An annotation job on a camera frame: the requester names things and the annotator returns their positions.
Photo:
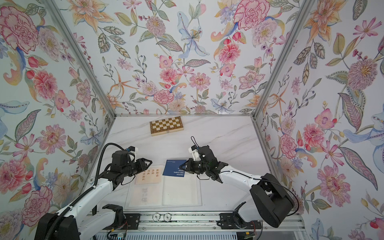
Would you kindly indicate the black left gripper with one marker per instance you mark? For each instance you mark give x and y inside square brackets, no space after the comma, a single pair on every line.
[142,165]

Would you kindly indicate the wooden folding chess board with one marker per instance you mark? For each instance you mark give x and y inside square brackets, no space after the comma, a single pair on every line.
[165,126]

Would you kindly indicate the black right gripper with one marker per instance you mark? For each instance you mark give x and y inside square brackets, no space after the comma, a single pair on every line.
[191,163]

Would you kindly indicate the aluminium corner post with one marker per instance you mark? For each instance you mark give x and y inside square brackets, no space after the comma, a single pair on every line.
[58,18]
[296,28]

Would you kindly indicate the beige card red characters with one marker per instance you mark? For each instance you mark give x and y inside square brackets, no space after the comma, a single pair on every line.
[146,196]

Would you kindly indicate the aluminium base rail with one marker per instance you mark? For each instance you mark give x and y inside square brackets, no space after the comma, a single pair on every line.
[197,226]

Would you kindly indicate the pale beige card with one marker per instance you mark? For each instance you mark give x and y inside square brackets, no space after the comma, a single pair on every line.
[150,176]

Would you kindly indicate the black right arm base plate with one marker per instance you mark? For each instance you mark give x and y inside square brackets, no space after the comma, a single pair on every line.
[231,221]

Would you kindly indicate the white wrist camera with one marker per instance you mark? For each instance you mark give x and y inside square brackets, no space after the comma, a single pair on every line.
[195,154]
[133,150]

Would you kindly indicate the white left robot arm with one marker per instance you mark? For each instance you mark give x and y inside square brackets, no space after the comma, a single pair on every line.
[76,221]

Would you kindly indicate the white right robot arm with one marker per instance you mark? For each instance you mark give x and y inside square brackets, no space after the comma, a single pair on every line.
[270,203]

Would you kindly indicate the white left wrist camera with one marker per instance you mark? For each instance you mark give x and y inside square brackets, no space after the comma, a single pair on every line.
[133,150]

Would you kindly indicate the aluminium corner post left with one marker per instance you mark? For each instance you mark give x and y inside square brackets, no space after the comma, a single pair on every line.
[58,18]

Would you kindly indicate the aluminium corner post right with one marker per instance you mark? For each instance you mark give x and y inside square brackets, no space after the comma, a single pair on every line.
[296,28]

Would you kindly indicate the white photo album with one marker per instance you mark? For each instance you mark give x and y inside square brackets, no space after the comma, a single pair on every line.
[176,192]

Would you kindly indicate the dark blue card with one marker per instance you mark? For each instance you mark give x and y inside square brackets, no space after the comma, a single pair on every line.
[171,168]

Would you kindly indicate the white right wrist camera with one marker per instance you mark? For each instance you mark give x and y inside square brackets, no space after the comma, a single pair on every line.
[195,154]

